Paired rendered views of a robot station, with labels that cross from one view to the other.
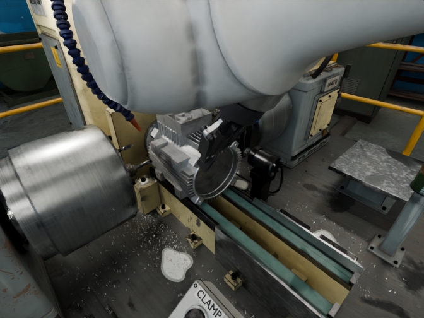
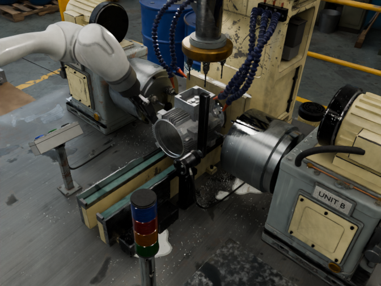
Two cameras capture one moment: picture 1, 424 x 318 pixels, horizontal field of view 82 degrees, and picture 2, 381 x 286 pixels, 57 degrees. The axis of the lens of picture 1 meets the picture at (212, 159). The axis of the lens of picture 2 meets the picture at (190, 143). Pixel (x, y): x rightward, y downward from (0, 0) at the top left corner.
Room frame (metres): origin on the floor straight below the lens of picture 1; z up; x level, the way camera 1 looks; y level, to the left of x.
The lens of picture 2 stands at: (0.46, -1.05, 1.80)
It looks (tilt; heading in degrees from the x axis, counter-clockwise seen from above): 38 degrees down; 83
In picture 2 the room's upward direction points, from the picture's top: 2 degrees clockwise
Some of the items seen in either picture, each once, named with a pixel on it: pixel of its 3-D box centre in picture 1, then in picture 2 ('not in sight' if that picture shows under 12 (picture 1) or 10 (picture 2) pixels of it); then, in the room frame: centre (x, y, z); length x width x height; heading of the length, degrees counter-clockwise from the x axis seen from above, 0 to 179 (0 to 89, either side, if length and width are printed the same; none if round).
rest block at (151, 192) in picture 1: (146, 192); not in sight; (0.60, 0.22, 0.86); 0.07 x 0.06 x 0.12; 132
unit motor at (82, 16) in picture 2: not in sight; (89, 45); (0.17, 0.54, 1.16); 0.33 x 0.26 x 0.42; 132
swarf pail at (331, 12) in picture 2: not in sight; (327, 21); (3.05, 3.85, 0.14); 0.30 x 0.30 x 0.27
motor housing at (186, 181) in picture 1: (194, 157); (186, 128); (0.58, 0.05, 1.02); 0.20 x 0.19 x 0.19; 41
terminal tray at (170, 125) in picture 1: (183, 122); (194, 103); (0.61, 0.08, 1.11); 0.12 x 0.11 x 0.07; 41
